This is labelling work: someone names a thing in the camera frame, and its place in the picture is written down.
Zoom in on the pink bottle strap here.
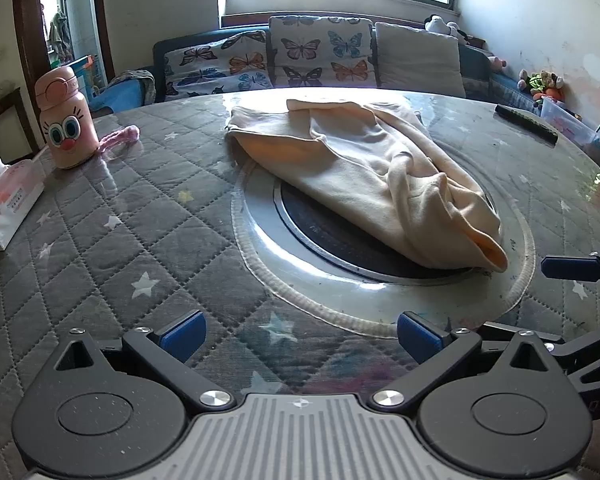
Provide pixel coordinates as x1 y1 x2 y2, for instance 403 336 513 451
97 127 141 156

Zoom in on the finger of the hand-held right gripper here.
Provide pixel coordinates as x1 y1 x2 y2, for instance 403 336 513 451
480 320 600 397
540 244 600 311

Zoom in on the black remote control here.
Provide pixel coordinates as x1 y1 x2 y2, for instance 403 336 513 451
494 103 560 145

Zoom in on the round glass turntable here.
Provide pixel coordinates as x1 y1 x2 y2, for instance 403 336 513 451
231 157 537 335

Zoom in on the wide butterfly print cushion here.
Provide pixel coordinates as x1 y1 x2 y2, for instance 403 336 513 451
162 30 276 102

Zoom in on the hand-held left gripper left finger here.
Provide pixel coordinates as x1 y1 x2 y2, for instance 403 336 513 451
55 309 237 409

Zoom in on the brown plush toy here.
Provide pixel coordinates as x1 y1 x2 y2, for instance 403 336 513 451
540 70 567 92

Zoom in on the cream sweatshirt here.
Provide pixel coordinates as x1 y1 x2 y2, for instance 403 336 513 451
225 98 510 274

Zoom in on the blue chair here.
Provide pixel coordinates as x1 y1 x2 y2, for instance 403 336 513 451
87 70 157 117

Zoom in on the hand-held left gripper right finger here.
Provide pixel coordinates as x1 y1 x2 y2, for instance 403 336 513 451
370 311 567 411

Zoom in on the pink cartoon face bottle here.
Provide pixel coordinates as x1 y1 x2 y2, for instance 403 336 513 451
35 65 100 170

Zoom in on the brown wooden door frame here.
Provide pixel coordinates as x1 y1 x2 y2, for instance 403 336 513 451
12 0 117 113

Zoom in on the quilted grey star table cover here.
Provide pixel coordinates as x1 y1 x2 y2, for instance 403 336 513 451
0 87 600 480

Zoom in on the plain white cushion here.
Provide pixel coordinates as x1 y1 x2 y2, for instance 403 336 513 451
375 22 467 99

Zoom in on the white tissue box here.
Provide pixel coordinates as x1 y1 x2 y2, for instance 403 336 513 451
0 142 46 254

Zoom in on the white and black plush toy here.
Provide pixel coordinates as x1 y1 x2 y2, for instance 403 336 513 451
423 14 469 44

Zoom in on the clear plastic storage box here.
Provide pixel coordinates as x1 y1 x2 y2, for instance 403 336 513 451
539 97 600 152

